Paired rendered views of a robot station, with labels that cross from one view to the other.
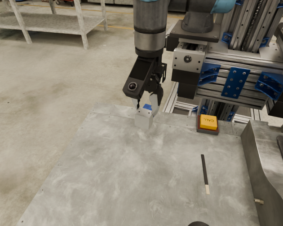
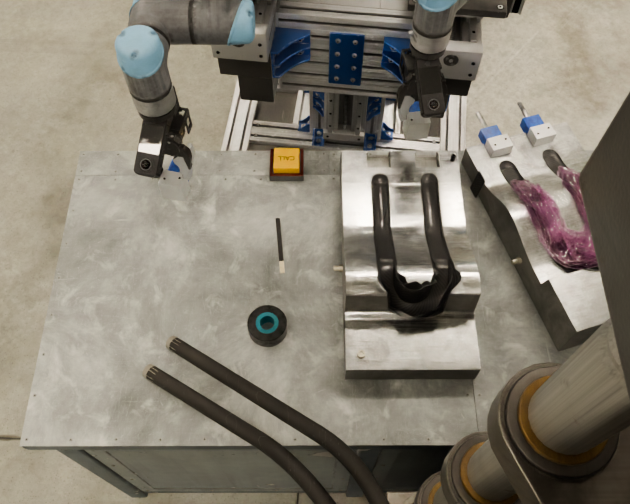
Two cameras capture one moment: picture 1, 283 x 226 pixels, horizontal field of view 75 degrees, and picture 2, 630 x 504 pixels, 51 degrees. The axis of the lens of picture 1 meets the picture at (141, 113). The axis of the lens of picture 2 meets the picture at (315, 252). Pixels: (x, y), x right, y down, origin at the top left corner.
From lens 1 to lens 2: 0.86 m
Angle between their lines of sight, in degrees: 20
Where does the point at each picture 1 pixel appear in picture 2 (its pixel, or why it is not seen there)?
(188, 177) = (257, 256)
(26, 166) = not seen: outside the picture
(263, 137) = (353, 181)
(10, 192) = not seen: outside the picture
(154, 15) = (152, 87)
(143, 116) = (172, 185)
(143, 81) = (157, 155)
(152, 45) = (159, 111)
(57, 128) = not seen: outside the picture
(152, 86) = (173, 150)
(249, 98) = (380, 83)
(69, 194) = (93, 312)
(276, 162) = (362, 214)
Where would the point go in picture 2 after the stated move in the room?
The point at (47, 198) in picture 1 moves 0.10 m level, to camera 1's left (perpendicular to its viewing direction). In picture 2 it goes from (63, 323) to (14, 333)
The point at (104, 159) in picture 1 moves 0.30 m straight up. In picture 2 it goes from (128, 255) to (87, 177)
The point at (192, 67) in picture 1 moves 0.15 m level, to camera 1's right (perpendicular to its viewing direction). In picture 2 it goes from (250, 53) to (312, 43)
